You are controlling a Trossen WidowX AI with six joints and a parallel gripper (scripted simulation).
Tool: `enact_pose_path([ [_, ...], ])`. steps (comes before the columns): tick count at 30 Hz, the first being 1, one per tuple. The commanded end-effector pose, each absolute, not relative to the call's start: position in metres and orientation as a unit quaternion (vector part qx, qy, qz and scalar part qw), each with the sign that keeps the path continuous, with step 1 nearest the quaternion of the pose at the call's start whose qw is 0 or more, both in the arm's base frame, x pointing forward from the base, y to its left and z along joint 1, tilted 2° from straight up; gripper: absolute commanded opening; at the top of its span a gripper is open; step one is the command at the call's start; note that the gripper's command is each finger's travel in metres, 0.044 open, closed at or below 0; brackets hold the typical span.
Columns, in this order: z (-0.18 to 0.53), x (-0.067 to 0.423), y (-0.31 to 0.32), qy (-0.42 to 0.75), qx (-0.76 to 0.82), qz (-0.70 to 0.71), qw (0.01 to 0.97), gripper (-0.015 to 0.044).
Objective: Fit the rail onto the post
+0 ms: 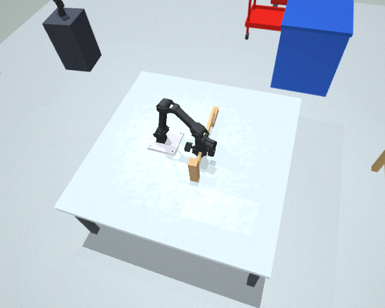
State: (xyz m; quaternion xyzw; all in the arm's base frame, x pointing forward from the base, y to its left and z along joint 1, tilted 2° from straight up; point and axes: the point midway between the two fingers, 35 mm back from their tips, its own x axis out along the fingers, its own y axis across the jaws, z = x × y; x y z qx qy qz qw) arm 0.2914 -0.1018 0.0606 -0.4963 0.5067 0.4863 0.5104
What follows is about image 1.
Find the long wooden rail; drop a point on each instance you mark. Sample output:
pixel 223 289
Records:
pixel 208 128

